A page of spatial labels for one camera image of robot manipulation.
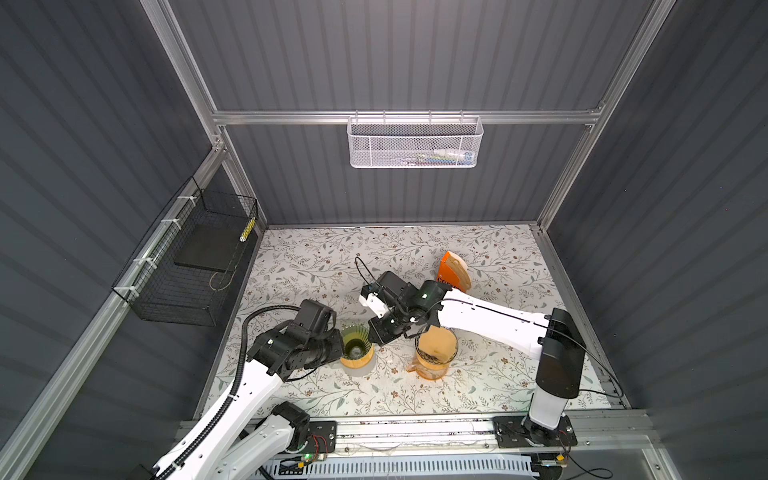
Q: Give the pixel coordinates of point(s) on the black wire side basket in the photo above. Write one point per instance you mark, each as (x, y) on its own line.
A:
(157, 290)

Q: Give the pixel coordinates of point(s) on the wooden dripper ring stand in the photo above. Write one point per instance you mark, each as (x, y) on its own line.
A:
(433, 363)

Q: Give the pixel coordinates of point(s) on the yellow marker in black basket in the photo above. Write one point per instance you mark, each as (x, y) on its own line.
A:
(247, 230)

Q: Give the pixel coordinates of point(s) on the black pad in side basket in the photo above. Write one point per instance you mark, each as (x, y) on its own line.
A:
(210, 248)

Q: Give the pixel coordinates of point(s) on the pens in white basket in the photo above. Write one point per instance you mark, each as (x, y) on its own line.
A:
(450, 156)

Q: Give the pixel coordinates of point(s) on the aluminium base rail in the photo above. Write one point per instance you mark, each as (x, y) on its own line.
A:
(465, 431)

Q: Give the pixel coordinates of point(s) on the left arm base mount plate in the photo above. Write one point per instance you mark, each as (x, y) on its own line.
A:
(317, 437)

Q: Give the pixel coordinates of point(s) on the clear frosted glass carafe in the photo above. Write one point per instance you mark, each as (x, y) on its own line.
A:
(359, 372)

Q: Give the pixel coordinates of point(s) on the orange glass carafe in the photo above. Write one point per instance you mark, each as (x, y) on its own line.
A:
(410, 368)

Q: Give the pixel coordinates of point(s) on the green glass dripper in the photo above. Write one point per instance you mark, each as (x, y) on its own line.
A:
(355, 342)

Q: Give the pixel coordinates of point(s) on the brown paper coffee filters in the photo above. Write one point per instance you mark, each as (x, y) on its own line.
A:
(460, 269)

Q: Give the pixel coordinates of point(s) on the white wire wall basket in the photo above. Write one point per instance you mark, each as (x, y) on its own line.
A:
(378, 142)

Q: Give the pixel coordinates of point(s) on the orange coffee filter box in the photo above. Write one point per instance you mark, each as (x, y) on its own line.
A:
(445, 270)

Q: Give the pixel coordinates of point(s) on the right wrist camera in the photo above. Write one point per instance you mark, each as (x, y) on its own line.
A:
(369, 298)

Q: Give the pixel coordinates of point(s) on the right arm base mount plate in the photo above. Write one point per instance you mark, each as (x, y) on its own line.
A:
(519, 431)

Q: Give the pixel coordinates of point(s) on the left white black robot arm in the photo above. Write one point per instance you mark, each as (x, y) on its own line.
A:
(214, 449)

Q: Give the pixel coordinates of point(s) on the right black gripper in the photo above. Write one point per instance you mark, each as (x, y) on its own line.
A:
(378, 336)

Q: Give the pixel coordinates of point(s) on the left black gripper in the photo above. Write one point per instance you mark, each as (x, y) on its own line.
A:
(333, 335)

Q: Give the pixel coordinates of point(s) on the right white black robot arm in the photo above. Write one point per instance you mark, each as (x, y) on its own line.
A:
(553, 340)

